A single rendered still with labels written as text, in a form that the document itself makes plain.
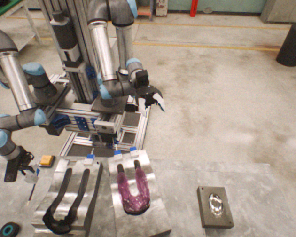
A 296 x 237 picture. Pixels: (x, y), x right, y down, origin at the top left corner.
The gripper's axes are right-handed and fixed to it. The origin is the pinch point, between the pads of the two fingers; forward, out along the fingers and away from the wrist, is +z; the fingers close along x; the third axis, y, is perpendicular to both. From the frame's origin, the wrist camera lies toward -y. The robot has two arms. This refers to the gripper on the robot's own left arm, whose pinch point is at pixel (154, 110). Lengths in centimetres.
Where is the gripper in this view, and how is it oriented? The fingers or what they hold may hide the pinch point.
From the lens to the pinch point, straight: 66.9
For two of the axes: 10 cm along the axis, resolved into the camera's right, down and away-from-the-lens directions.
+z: 2.8, 7.2, -6.3
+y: 1.2, 6.2, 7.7
